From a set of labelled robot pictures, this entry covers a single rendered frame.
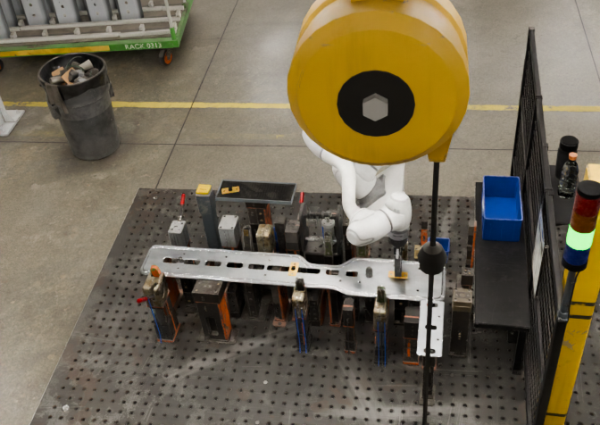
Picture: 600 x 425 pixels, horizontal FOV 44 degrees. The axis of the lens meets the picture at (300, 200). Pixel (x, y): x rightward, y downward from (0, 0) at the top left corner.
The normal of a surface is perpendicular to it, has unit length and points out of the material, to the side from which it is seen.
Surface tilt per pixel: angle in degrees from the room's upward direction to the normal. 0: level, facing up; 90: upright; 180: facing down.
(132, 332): 0
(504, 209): 0
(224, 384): 0
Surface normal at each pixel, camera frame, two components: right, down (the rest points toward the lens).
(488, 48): -0.08, -0.76
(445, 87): 0.03, 0.60
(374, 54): -0.17, 0.51
